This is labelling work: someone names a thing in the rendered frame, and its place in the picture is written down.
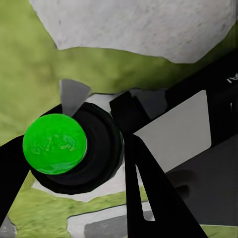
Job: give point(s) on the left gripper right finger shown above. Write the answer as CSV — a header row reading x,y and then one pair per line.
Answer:
x,y
173,219

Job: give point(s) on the insectifuge atomizer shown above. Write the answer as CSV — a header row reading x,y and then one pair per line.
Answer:
x,y
76,146

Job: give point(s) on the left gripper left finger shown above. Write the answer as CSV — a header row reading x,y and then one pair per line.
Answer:
x,y
13,170

